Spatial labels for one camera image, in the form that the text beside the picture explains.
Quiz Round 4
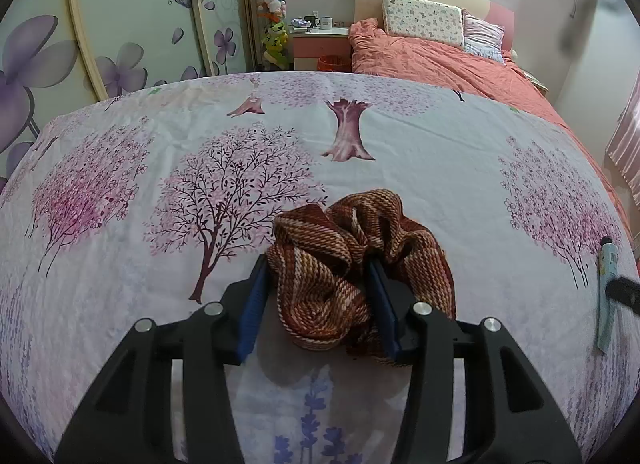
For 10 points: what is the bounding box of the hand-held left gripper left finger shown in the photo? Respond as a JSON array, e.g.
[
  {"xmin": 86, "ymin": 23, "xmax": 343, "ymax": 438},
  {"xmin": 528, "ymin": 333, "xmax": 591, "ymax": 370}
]
[{"xmin": 54, "ymin": 254, "xmax": 274, "ymax": 464}]

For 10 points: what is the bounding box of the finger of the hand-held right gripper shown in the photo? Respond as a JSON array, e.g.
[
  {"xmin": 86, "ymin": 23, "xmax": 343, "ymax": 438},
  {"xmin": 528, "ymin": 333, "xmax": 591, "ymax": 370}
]
[{"xmin": 606, "ymin": 278, "xmax": 640, "ymax": 318}]

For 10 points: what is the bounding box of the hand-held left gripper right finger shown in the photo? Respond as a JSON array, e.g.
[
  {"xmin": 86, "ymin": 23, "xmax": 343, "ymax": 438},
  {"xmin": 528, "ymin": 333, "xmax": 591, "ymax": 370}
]
[{"xmin": 365, "ymin": 259, "xmax": 583, "ymax": 464}]

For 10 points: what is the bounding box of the pale green tube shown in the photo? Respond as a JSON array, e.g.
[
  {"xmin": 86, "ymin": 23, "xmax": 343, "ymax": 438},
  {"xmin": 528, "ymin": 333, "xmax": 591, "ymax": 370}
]
[{"xmin": 595, "ymin": 236, "xmax": 620, "ymax": 355}]

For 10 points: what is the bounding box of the brown striped scrunchie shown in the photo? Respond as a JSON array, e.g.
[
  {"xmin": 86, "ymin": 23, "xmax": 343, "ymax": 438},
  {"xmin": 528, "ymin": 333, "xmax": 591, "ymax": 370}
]
[{"xmin": 265, "ymin": 189, "xmax": 457, "ymax": 357}]

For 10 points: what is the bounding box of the tree print bed sheet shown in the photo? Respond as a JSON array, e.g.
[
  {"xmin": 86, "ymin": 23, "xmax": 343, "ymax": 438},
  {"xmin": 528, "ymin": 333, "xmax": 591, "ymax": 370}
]
[{"xmin": 0, "ymin": 71, "xmax": 640, "ymax": 464}]

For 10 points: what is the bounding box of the pink striped curtain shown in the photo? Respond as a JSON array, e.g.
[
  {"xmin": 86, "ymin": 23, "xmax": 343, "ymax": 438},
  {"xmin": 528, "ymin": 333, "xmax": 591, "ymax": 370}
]
[{"xmin": 602, "ymin": 93, "xmax": 640, "ymax": 195}]

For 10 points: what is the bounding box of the small orange basket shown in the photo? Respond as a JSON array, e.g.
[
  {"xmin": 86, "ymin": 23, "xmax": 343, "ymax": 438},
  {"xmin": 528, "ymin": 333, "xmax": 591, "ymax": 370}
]
[{"xmin": 317, "ymin": 55, "xmax": 351, "ymax": 74}]

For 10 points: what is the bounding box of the coral duvet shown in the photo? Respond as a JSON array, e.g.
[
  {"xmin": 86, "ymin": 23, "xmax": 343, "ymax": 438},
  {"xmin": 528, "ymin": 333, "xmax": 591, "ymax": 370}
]
[{"xmin": 347, "ymin": 18, "xmax": 636, "ymax": 245}]

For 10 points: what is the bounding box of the pink striped pillow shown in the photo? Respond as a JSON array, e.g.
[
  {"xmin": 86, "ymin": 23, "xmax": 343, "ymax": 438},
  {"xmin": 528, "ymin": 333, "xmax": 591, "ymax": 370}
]
[{"xmin": 462, "ymin": 9, "xmax": 507, "ymax": 65}]

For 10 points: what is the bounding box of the white floral pillow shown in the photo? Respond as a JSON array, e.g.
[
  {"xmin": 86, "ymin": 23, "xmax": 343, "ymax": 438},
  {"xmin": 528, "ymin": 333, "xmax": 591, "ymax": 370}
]
[{"xmin": 381, "ymin": 0, "xmax": 465, "ymax": 50}]

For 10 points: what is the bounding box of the clear tube of plush toys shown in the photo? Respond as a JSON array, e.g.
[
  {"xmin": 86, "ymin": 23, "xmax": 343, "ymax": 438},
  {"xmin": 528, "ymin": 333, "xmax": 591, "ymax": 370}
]
[{"xmin": 250, "ymin": 0, "xmax": 292, "ymax": 73}]

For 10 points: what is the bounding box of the flower print sliding wardrobe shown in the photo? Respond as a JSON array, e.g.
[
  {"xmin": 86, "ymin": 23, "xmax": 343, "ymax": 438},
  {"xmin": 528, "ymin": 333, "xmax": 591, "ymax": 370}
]
[{"xmin": 0, "ymin": 0, "xmax": 257, "ymax": 180}]

